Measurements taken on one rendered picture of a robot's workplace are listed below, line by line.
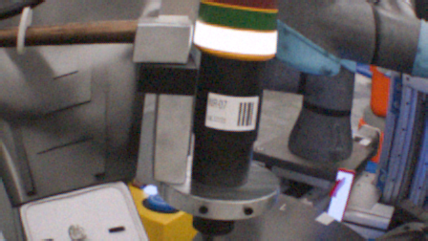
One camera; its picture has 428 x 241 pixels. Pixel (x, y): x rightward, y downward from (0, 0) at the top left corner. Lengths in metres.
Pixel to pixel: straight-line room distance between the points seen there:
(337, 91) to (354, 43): 0.59
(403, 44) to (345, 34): 0.08
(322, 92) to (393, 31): 0.60
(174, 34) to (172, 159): 0.07
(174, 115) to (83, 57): 0.10
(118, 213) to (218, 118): 0.08
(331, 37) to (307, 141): 0.63
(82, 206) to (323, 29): 0.32
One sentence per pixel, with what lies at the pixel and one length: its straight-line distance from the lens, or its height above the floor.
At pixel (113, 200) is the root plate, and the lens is 0.36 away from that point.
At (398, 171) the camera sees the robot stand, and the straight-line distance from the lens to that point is 1.28.
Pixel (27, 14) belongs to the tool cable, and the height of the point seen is 1.39.
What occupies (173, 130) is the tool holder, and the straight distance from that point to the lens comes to 0.34.
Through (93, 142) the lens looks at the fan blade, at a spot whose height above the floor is 1.30.
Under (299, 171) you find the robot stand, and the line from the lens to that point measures 1.18.
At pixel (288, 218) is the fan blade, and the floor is 1.18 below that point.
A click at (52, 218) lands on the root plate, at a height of 1.26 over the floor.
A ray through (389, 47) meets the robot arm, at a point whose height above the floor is 1.36.
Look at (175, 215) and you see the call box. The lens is 0.83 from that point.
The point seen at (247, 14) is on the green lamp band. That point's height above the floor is 1.39.
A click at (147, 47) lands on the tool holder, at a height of 1.37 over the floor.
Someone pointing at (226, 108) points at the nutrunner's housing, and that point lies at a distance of 0.34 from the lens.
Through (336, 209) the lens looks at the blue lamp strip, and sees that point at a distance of 0.73.
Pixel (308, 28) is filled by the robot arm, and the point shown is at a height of 1.36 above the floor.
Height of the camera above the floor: 1.43
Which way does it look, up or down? 17 degrees down
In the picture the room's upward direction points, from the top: 6 degrees clockwise
